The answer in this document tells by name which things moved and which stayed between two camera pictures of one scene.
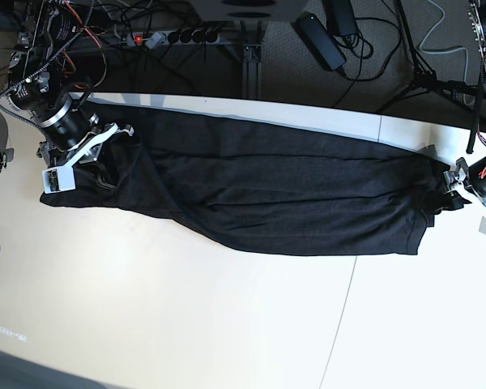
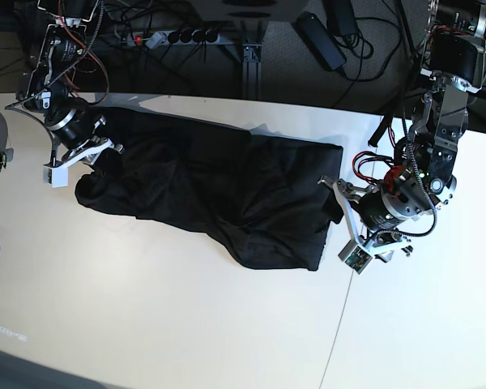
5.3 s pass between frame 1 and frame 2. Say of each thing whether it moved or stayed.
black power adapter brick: stayed
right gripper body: moved
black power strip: stayed
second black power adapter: stayed
